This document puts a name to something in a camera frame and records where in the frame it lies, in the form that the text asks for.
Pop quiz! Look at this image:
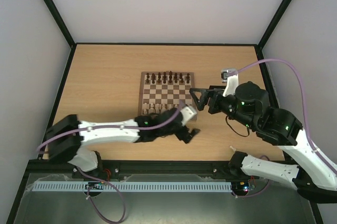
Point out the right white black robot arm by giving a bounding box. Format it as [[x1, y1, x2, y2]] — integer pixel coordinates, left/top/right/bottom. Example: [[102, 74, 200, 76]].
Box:
[[190, 82, 336, 203]]

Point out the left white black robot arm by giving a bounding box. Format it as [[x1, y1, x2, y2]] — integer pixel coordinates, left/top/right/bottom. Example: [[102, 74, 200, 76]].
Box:
[[37, 105, 200, 172]]

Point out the wooden chess board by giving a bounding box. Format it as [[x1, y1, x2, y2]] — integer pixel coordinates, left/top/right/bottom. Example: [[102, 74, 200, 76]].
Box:
[[138, 71, 196, 115]]

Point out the metal front plate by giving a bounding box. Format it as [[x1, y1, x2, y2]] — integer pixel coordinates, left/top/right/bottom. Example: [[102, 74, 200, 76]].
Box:
[[14, 173, 315, 223]]

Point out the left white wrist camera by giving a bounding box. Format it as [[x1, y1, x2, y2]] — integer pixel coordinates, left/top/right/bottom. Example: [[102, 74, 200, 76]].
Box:
[[180, 106, 197, 126]]

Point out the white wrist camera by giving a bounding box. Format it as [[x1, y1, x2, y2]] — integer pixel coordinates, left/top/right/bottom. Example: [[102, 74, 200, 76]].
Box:
[[180, 106, 197, 126], [221, 68, 239, 97]]

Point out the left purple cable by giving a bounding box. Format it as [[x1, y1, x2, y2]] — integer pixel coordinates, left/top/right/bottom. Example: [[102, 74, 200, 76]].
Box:
[[36, 100, 185, 223]]

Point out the purple cable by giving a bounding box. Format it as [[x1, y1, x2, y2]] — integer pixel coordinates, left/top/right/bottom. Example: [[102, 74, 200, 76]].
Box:
[[231, 58, 337, 199], [36, 100, 185, 223]]

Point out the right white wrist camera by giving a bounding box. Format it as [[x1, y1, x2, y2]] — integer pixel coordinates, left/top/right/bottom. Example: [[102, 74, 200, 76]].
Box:
[[221, 68, 239, 97]]

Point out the black aluminium mounting rail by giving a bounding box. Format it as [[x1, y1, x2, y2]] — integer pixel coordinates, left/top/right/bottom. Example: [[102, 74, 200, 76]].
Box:
[[25, 160, 239, 180]]

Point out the light blue slotted cable duct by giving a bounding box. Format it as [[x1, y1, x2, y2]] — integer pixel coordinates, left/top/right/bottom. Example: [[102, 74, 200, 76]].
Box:
[[32, 181, 232, 193]]

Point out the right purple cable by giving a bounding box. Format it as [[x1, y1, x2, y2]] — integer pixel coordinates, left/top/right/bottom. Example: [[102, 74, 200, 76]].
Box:
[[231, 58, 337, 199]]

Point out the black enclosure frame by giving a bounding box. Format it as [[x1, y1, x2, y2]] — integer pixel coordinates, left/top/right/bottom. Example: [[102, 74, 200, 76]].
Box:
[[6, 0, 324, 223]]

